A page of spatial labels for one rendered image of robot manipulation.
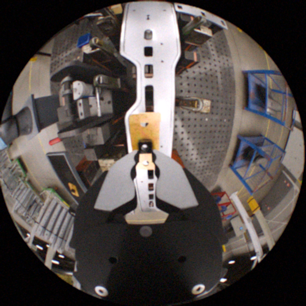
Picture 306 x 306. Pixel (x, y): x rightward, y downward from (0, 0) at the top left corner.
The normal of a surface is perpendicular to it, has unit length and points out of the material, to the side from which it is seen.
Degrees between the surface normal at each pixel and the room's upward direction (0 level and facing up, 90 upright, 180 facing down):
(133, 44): 0
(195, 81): 0
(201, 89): 0
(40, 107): 90
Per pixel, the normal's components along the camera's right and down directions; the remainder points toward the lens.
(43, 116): 0.99, -0.10
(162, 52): 0.03, 0.51
